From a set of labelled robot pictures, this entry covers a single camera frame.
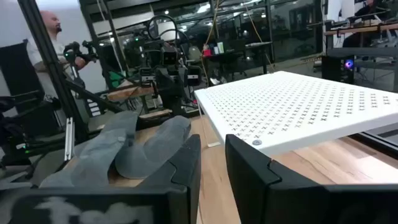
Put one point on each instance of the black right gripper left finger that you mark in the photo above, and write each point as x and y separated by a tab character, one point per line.
180	193

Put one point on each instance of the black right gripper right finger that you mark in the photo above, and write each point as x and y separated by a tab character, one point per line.
264	199

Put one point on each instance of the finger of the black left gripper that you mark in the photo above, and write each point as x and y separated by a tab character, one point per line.
164	98
178	102

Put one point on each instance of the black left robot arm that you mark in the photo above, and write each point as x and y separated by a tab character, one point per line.
149	54

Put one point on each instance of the red container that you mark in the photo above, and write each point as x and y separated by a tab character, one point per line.
207	52

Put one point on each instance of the wooden background table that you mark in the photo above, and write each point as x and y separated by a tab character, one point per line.
130	92

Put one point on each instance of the white perforated metal shelf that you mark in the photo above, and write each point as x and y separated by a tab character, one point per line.
295	105

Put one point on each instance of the person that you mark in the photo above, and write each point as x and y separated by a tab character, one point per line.
370	9
51	25

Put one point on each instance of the black computer tower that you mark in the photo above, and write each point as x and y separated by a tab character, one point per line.
334	70

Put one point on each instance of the black panel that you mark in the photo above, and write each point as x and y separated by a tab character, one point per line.
18	71

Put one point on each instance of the wooden background desk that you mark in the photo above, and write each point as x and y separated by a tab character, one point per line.
357	29

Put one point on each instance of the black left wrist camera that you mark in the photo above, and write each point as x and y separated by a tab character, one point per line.
169	56

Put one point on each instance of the silver aluminium bracket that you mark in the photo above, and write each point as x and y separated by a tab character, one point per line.
69	140

